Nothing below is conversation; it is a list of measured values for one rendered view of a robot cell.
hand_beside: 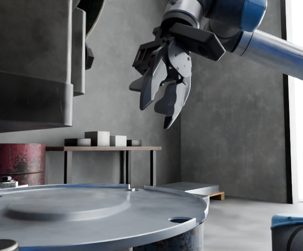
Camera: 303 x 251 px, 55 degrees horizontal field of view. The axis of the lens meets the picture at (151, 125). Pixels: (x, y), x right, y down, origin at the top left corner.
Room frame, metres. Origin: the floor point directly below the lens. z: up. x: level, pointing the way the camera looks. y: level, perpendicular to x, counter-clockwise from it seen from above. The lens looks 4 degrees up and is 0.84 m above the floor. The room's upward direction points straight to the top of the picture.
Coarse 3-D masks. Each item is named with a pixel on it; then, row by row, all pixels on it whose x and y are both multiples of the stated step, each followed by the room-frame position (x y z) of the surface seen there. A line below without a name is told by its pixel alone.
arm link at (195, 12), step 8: (176, 0) 0.54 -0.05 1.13; (184, 0) 0.53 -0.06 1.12; (192, 0) 0.53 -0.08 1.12; (168, 8) 0.54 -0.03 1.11; (176, 8) 0.53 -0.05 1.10; (184, 8) 0.52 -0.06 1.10; (192, 8) 0.53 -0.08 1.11; (200, 8) 0.54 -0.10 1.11; (192, 16) 0.53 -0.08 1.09; (200, 16) 0.55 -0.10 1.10
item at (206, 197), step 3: (135, 189) 0.45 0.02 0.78; (198, 195) 0.39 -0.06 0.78; (201, 195) 0.39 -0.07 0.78; (204, 195) 0.39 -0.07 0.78; (204, 198) 0.38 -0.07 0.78; (207, 198) 0.38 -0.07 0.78; (207, 201) 0.38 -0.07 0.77; (123, 249) 0.30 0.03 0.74; (126, 249) 0.31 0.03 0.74; (129, 249) 0.31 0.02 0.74; (132, 249) 0.32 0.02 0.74
